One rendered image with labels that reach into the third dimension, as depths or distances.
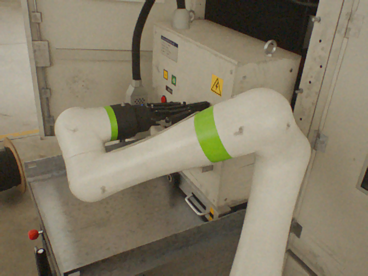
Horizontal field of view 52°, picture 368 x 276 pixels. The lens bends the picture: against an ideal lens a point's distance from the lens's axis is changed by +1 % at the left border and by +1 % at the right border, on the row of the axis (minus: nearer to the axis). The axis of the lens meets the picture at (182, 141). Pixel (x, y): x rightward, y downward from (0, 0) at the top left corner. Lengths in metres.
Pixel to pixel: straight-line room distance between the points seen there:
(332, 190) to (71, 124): 0.68
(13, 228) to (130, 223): 1.46
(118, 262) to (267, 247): 0.44
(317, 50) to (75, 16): 0.92
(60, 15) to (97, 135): 0.75
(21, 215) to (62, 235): 1.48
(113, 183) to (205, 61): 0.45
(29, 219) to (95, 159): 1.79
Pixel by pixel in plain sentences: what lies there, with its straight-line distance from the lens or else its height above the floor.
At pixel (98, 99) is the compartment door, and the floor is 1.02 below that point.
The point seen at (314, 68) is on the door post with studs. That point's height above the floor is 1.38.
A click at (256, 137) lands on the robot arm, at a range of 0.72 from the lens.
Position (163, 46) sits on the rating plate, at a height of 1.33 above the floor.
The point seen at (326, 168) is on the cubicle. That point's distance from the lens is 1.06.
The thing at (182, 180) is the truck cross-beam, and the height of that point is 0.90.
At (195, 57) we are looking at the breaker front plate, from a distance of 1.14.
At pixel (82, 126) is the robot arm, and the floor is 1.26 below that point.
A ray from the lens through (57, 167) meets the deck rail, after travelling 1.49.
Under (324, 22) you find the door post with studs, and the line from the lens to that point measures 1.04.
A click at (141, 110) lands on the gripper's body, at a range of 0.98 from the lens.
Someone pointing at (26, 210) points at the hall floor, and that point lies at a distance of 2.72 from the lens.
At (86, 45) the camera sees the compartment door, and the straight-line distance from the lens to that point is 1.58.
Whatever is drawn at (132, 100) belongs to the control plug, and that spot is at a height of 1.13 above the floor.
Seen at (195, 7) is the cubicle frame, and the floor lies 1.42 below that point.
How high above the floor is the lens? 1.67
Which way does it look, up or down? 29 degrees down
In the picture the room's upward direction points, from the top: 4 degrees clockwise
